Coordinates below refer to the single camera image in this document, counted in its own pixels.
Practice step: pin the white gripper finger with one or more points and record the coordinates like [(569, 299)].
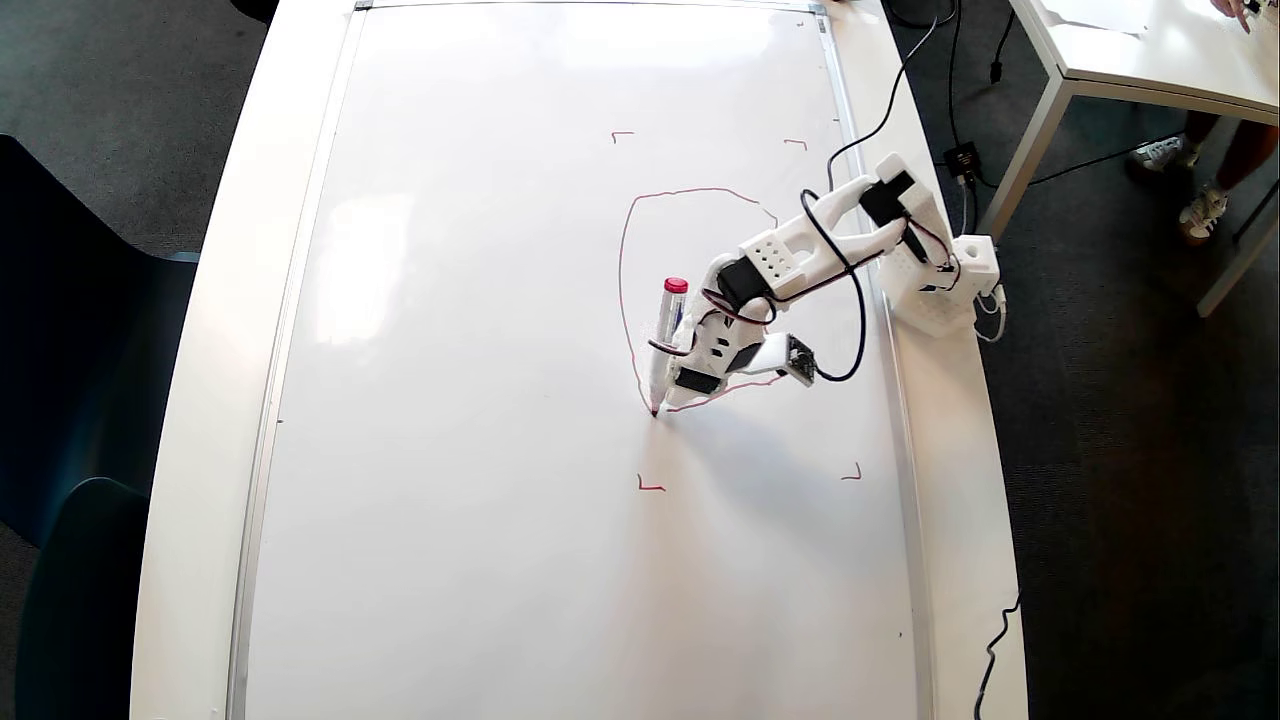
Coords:
[(680, 368), (685, 397)]

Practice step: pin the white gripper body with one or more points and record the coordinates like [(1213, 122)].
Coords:
[(697, 381)]

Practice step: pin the red capped marker pen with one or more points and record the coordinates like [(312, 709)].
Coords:
[(668, 320)]

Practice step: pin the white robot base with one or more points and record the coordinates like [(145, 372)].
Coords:
[(940, 295)]

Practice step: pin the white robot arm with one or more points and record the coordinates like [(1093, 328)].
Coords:
[(790, 255)]

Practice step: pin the bare hand at side table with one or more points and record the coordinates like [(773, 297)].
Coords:
[(1232, 12)]

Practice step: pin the black power adapter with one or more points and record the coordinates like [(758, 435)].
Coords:
[(963, 160)]

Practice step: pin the white sneaker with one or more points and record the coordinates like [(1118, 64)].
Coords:
[(1205, 212), (1165, 153)]

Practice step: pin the white side table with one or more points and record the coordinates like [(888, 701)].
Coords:
[(1160, 50)]

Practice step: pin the dark blue chair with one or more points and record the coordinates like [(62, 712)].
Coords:
[(80, 350), (80, 600)]

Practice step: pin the white whiteboard with metal frame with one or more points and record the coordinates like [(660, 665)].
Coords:
[(450, 400)]

